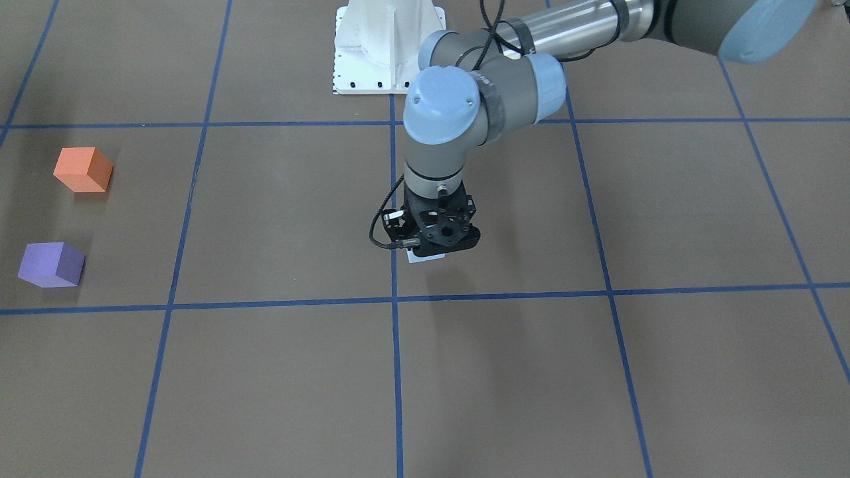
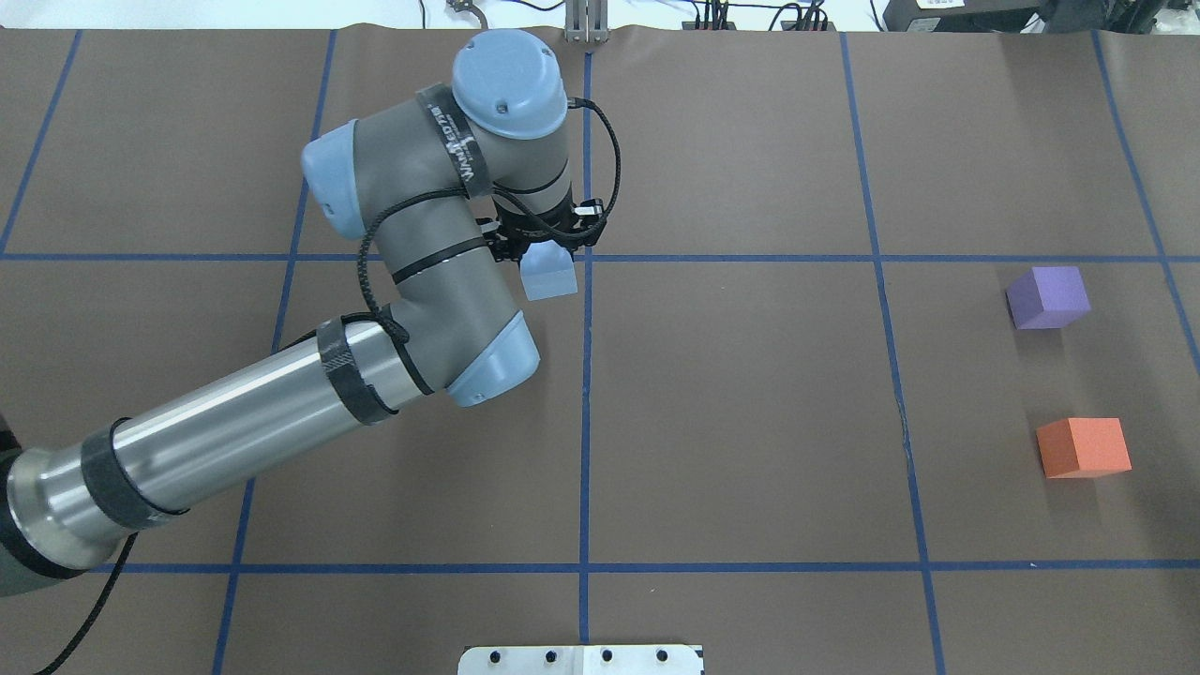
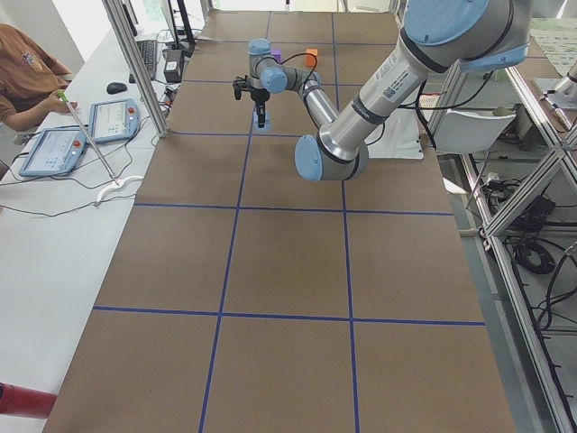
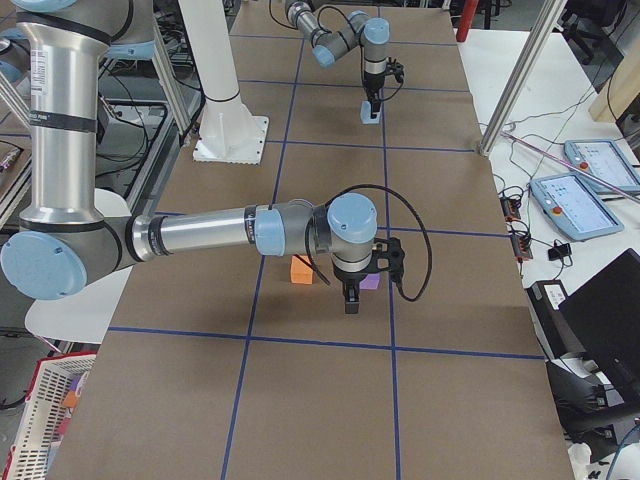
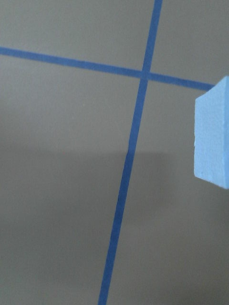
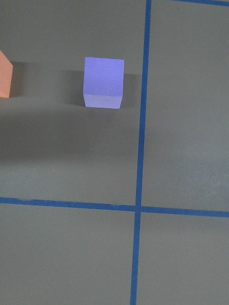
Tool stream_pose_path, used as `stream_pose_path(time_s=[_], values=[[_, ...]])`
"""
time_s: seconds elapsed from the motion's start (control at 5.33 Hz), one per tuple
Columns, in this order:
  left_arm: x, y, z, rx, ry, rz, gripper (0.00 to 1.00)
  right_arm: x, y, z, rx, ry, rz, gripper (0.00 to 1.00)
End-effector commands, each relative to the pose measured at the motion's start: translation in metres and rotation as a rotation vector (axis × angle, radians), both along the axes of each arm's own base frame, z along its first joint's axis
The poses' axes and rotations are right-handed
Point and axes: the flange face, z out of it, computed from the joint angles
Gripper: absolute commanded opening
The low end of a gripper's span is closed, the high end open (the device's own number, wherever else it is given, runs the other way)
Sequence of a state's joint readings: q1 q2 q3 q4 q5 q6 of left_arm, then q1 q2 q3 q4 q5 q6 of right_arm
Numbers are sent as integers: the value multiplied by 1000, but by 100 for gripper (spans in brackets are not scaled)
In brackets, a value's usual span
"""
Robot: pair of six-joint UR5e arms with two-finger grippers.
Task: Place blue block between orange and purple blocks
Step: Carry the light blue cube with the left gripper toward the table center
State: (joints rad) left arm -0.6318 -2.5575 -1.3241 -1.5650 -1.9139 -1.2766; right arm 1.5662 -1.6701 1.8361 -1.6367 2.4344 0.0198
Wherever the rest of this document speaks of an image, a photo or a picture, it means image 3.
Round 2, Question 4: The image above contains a black keyboard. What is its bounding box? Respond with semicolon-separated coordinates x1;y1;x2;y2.
136;40;158;80

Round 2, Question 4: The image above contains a purple foam block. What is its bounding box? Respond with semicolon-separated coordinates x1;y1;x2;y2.
270;48;282;64

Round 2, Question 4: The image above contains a light blue foam block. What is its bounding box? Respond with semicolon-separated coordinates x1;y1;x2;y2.
253;112;271;134

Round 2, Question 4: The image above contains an aluminium frame post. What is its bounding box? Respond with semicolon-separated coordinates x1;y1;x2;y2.
102;0;169;138

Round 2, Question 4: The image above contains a blue teach pendant far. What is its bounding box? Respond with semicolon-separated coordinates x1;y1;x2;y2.
88;98;140;144

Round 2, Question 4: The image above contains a white reacher stick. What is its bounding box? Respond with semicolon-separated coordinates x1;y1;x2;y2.
56;89;144;207

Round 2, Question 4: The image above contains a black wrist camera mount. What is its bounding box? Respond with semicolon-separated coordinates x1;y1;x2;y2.
233;76;251;101

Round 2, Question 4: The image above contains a blue teach pendant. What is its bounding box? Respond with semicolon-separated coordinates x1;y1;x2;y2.
19;128;87;177
88;98;140;144

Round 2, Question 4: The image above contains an orange foam block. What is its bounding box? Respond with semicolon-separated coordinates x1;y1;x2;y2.
305;48;318;69

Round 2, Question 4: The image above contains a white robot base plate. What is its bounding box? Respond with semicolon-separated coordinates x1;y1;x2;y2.
365;109;424;160

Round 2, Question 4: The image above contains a blue teach pendant near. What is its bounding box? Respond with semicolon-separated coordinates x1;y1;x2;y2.
19;128;87;177

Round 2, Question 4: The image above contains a white chair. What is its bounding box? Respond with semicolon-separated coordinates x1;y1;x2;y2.
434;107;517;154

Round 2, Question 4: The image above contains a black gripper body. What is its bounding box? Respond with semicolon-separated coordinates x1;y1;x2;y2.
250;88;270;104

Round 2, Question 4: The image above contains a black computer mouse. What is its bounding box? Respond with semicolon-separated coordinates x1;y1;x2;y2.
105;82;127;95

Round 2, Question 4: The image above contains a black cable bundle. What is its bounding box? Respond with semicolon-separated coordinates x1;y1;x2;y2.
477;178;577;344

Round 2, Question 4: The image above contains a person in brown shirt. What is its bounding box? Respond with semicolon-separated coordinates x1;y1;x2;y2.
1;23;72;132

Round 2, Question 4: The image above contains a black camera cable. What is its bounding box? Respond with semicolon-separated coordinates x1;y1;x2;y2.
279;52;319;82

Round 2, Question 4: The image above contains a red cylinder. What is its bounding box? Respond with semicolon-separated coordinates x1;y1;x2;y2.
0;383;58;419

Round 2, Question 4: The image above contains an aluminium frame rail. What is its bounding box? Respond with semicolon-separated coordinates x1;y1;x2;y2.
463;55;576;432

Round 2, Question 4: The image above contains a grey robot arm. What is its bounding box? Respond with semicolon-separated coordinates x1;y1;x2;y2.
233;1;533;181

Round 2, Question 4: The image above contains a black power adapter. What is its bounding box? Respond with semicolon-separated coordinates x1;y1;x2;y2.
163;50;184;83

